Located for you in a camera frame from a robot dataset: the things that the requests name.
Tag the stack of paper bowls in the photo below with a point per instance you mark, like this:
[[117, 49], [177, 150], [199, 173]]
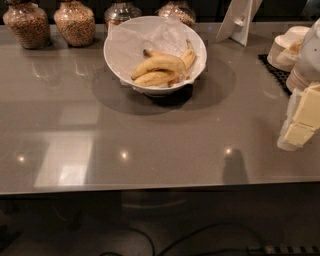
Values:
[[285, 49]]

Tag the yellow banana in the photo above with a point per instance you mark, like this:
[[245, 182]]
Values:
[[188, 57], [156, 61], [156, 78]]

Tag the black power strip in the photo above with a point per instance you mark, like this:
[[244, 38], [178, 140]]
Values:
[[284, 251]]

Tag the white ceramic bowl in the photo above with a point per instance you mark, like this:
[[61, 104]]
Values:
[[123, 60]]

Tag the bottom yellow banana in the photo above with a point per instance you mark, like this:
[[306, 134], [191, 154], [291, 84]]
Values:
[[156, 78]]

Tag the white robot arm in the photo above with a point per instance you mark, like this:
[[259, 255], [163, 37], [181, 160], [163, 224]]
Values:
[[309, 56]]

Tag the white paper bowl liner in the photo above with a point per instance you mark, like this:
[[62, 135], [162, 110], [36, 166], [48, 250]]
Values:
[[133, 40]]

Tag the black rubber mat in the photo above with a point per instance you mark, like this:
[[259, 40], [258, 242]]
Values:
[[278, 75]]

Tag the right yellow banana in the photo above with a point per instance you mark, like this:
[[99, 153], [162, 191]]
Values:
[[188, 57]]

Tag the white standing sign holder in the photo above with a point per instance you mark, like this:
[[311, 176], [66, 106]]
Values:
[[237, 21]]

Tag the left glass cereal jar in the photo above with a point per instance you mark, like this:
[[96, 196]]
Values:
[[28, 24]]

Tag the top yellow banana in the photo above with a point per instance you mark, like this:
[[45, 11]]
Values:
[[156, 61]]

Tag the glass cereal jar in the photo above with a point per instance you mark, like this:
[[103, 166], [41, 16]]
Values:
[[28, 24], [179, 9], [76, 23], [121, 11]]

